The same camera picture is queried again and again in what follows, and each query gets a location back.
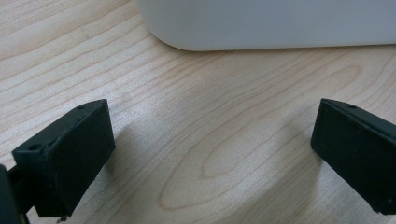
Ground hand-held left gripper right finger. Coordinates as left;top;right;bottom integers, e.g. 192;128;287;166
310;98;396;216

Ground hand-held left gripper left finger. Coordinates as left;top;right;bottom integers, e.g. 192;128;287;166
11;98;117;218

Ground white plastic container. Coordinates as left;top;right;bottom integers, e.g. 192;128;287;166
134;0;396;52

